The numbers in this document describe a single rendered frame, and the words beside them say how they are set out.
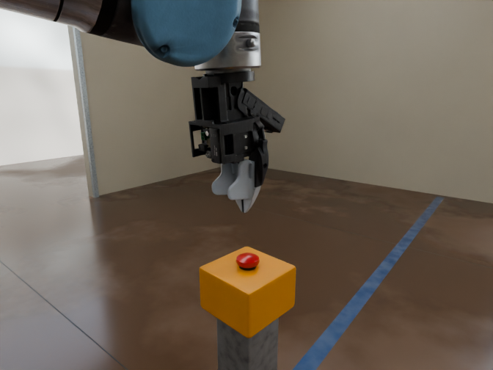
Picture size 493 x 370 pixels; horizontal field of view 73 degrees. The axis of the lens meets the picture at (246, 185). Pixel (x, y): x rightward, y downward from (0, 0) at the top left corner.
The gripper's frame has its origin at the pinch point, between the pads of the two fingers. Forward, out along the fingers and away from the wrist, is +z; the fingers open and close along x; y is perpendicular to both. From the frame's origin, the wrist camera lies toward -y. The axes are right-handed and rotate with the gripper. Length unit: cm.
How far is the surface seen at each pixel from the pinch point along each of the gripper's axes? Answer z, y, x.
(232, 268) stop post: 11.0, 3.3, -1.1
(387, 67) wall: -11, -471, -189
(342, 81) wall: 6, -461, -254
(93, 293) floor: 125, -22, -189
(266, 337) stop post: 23.4, 1.3, 4.3
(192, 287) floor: 129, -77, -146
